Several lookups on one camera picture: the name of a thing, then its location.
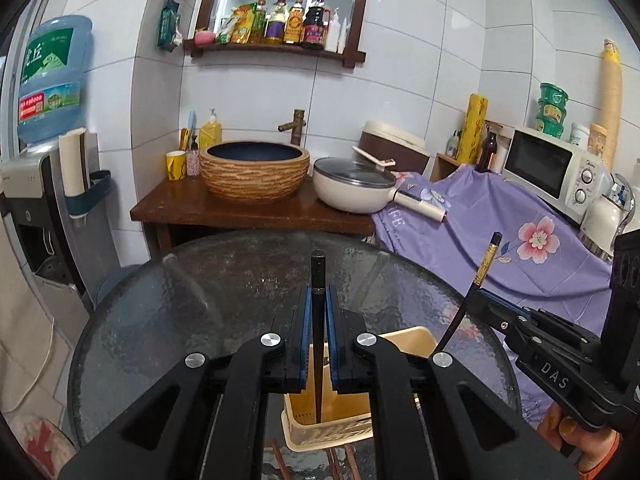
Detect brown wooden chopstick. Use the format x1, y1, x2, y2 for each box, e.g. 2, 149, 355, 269
326, 448, 342, 480
344, 444, 361, 480
270, 439, 291, 480

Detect person right hand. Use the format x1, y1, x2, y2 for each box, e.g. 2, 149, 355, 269
537, 403, 620, 480

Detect round glass table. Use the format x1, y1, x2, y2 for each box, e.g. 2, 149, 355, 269
61, 231, 539, 479

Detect cream perforated utensil holder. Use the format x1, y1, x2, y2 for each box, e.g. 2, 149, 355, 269
278, 325, 440, 454

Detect purple floral cloth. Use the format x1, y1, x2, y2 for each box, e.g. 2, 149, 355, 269
371, 162, 614, 428

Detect cream frying pan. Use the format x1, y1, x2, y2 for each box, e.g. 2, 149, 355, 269
312, 157, 446, 222

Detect white kettle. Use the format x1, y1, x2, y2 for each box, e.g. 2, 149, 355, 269
578, 195, 636, 261

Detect woven basin sink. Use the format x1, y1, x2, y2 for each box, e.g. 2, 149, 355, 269
200, 141, 310, 204

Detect wooden counter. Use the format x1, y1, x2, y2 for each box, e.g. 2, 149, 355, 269
130, 178, 374, 236

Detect brown white rice cooker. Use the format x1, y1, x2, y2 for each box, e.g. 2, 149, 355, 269
358, 120, 431, 174

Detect white microwave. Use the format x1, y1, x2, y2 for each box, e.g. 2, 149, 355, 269
502, 127, 613, 226

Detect bronze faucet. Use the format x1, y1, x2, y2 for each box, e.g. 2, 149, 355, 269
278, 108, 306, 146

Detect yellow cup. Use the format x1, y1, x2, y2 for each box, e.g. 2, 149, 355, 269
165, 150, 186, 181

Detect yellow soap bottle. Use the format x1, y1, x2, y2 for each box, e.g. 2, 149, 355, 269
198, 108, 222, 150

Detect yellow foil roll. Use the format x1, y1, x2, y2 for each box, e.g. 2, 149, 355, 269
456, 93, 488, 165

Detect dark glass bottle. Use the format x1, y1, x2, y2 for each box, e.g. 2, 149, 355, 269
475, 131, 498, 172

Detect water dispenser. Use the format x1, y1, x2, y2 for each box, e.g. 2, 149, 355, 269
0, 131, 122, 311

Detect green instant noodle cups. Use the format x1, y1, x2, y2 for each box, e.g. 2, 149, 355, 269
535, 82, 568, 139

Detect tall paper cup stack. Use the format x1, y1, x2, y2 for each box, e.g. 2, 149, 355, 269
599, 38, 623, 170

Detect blue water jug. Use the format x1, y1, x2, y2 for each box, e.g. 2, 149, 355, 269
17, 14, 92, 145

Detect wooden framed wall shelf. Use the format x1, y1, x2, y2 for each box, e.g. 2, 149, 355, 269
184, 0, 367, 68

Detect green wall packet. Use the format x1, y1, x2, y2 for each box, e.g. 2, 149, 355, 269
156, 0, 183, 52

